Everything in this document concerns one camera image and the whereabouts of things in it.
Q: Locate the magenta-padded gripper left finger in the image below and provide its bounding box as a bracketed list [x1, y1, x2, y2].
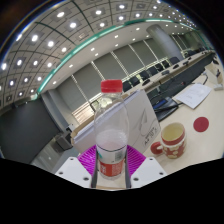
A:
[54, 145, 100, 189]

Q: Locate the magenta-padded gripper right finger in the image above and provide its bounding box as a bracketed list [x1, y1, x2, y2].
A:
[124, 144, 168, 189]

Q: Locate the clear red-capped water bottle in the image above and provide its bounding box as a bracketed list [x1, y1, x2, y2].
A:
[93, 79, 130, 181]

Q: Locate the grey box monitor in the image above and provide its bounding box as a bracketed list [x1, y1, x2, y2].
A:
[54, 133, 74, 153]

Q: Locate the red and cream mug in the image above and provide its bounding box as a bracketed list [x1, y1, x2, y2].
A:
[149, 122, 186, 160]

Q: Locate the white copy paper carton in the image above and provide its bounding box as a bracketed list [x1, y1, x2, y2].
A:
[70, 88, 162, 158]

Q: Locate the black desk phone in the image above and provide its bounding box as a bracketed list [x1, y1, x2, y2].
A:
[151, 95, 181, 122]

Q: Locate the flat round red coaster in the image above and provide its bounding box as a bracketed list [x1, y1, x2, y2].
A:
[193, 116, 210, 133]

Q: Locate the white printed paper sheet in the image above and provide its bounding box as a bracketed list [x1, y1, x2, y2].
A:
[173, 83, 213, 110]

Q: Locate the row of black office chairs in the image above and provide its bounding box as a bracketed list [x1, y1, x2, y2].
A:
[121, 56, 183, 93]

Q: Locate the long curved conference desk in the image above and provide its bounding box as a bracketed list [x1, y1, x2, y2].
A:
[71, 49, 218, 141]

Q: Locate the group of ceiling lights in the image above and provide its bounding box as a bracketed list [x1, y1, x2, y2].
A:
[0, 0, 188, 101]

